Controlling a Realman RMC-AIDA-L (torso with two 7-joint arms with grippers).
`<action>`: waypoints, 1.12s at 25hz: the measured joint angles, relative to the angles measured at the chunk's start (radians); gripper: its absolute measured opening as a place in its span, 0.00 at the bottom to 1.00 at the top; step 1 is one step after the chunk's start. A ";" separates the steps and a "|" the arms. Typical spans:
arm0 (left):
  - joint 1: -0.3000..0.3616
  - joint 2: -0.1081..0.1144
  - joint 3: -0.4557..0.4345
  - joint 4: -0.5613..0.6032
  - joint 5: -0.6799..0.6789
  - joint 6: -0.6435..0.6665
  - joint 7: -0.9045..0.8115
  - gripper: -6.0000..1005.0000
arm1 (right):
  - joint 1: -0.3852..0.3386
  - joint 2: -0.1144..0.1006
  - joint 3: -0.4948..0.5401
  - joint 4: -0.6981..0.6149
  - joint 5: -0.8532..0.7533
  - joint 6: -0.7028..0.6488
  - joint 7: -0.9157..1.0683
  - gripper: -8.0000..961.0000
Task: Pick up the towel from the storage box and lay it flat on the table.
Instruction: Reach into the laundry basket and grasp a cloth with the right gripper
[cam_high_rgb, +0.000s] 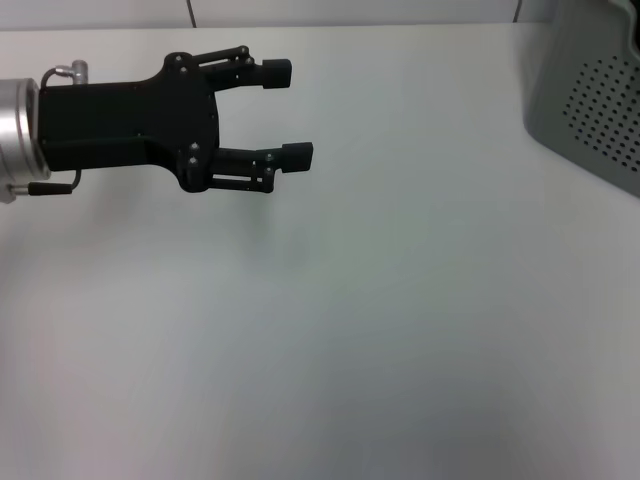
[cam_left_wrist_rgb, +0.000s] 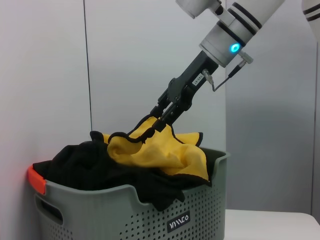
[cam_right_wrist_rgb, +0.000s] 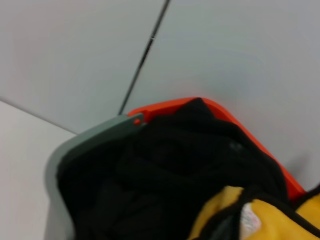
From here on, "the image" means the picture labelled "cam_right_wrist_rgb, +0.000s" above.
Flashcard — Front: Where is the grey-green perforated storage basket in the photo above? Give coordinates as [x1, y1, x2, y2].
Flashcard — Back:
[44, 112, 146, 240]

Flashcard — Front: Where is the yellow towel with black trim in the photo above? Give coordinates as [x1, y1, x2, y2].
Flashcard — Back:
[186, 182, 320, 240]

